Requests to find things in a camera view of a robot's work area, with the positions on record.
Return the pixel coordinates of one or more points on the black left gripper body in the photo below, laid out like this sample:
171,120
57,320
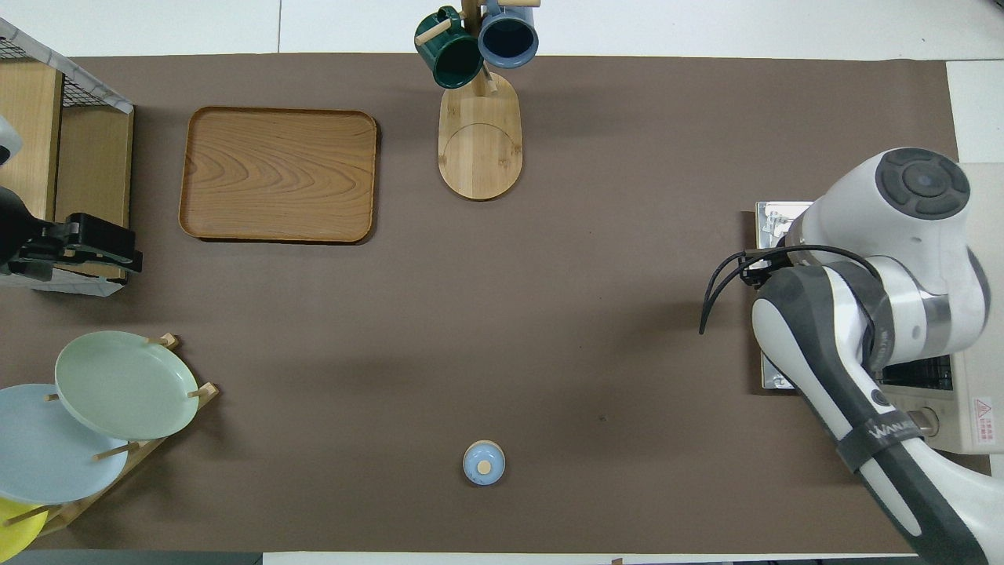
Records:
98,234

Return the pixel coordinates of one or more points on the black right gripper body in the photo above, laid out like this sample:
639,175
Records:
758,278

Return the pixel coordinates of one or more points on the toaster oven glass door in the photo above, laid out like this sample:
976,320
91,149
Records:
773,227

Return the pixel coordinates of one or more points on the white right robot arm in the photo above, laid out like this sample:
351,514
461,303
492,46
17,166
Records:
918,259

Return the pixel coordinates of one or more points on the oven control knob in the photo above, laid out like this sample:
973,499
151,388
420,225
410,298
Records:
929,424

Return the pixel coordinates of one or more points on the beige toaster oven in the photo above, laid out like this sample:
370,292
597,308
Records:
980,408

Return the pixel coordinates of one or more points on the pale green plate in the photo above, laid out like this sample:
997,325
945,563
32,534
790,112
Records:
125,384

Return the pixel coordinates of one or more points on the wooden dish rack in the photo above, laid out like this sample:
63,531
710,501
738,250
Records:
205,390

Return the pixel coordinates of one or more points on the wooden serving tray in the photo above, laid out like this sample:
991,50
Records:
278,174

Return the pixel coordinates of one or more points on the large light blue plate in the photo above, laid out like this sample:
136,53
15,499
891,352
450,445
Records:
43,455

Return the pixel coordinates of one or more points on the brown table mat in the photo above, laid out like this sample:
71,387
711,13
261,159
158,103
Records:
549,314

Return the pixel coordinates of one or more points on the yellow plate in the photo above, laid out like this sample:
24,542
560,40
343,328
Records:
17,534

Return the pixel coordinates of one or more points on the wooden mug tree stand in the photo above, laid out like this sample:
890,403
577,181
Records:
480,149

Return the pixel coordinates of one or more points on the blue mug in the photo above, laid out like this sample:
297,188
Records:
508,38

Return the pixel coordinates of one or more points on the dark green mug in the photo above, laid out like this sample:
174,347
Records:
451,56

